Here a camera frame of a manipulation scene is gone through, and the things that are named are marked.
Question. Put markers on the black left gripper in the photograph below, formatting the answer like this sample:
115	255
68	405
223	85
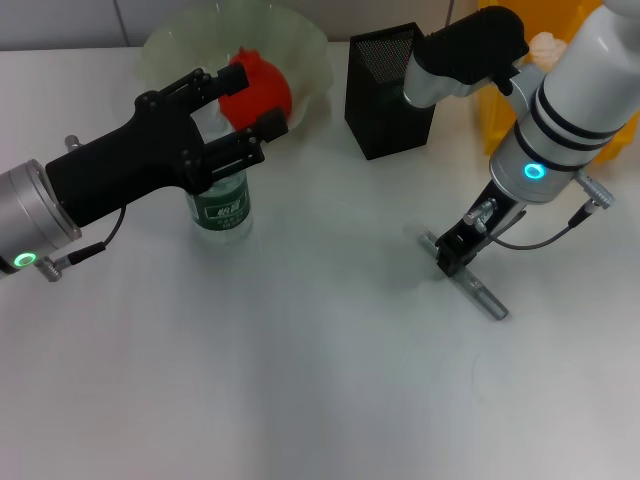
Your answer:
120	165

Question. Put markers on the clear green-label water bottle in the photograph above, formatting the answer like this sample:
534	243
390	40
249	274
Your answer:
222	215

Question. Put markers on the black mesh pen holder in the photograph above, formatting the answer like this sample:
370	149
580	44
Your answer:
380	125

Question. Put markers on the translucent wavy fruit bowl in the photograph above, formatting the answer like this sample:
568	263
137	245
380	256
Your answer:
165	45

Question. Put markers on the grey marker pen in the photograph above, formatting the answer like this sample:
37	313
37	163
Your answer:
487	297

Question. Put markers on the red toy fruit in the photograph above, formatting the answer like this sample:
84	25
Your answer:
250	102

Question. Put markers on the yellow plastic bin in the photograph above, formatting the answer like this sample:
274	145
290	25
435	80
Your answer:
492	120

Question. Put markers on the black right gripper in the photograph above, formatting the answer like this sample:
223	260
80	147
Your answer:
480	235

